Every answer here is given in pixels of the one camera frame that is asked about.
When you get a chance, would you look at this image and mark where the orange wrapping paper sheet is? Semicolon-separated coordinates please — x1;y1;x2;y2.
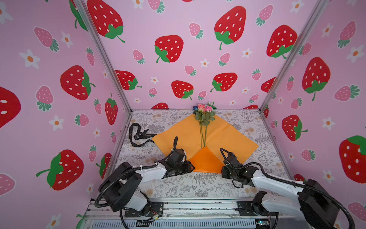
152;114;258;174

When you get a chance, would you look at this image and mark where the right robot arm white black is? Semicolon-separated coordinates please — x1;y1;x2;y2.
220;148;356;229

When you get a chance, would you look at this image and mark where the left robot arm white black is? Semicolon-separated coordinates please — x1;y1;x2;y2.
94;148;195;217

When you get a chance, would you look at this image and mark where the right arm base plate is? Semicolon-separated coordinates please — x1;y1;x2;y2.
235;201;277;217

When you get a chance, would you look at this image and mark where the black ribbon strap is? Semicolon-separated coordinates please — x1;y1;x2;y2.
128;123;157;148

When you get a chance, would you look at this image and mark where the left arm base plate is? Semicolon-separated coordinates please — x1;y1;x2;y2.
124;202;164;218

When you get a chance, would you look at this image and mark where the left corner aluminium post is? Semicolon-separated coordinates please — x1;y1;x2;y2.
74;0;132;114

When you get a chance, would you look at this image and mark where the corner aluminium post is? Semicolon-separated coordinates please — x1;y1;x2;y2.
259;0;329;115
74;0;132;114

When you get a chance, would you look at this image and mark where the right corner aluminium post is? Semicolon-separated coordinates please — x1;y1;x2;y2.
259;0;329;115

